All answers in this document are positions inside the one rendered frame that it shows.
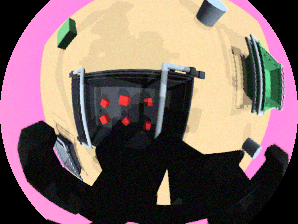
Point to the small red block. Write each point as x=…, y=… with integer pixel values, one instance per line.
x=124, y=100

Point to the grey cylinder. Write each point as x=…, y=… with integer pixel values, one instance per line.
x=211, y=11
x=251, y=148

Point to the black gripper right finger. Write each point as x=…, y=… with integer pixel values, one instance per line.
x=188, y=166

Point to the small green block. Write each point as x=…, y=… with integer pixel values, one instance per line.
x=66, y=33

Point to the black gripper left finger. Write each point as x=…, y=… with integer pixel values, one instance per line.
x=149, y=163

